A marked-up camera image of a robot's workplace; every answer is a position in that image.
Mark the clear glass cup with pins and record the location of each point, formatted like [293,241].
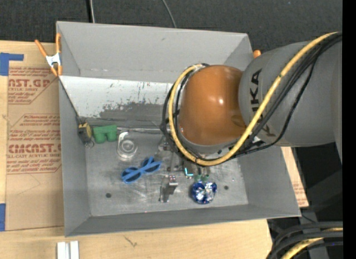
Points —
[126,147]

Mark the brown cardboard board red print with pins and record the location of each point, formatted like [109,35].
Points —
[30,191]

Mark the yellow and black small tool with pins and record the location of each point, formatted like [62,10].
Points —
[84,131]

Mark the grey metal bin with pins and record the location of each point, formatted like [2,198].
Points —
[116,202]

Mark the green toy block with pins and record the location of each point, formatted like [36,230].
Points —
[104,133]

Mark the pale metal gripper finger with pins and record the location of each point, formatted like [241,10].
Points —
[165,145]
[168,190]

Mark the blue and silver ball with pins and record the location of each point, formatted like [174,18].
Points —
[203,192]

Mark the blue sunglasses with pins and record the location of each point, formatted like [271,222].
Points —
[139,170]

